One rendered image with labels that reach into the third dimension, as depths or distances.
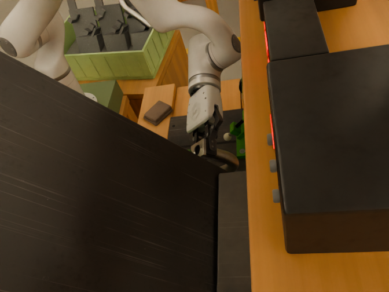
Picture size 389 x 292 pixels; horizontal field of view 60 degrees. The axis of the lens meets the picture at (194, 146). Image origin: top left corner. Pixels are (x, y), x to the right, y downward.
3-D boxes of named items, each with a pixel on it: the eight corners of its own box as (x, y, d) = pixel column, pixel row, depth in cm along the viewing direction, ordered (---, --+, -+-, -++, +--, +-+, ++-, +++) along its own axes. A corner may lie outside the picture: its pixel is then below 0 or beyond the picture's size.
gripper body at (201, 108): (182, 95, 88) (181, 134, 84) (202, 75, 80) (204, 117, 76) (205, 102, 92) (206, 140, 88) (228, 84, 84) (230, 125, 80)
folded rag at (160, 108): (156, 127, 132) (154, 121, 130) (143, 119, 136) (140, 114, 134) (173, 110, 135) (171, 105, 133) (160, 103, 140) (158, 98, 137)
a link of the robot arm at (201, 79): (181, 87, 89) (181, 97, 87) (199, 69, 82) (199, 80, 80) (208, 95, 93) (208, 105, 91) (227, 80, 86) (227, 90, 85)
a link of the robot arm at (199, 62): (230, 81, 86) (204, 95, 92) (227, 40, 92) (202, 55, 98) (207, 67, 81) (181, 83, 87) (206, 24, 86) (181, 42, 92)
